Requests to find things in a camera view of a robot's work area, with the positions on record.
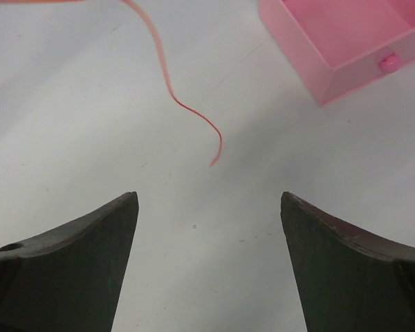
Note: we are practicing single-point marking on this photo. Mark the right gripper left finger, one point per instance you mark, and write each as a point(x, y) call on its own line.
point(69, 278)

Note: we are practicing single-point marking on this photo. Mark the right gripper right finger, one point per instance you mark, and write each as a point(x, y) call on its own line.
point(348, 279)

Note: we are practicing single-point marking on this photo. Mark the pink plastic box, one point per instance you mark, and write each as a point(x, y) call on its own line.
point(338, 46)

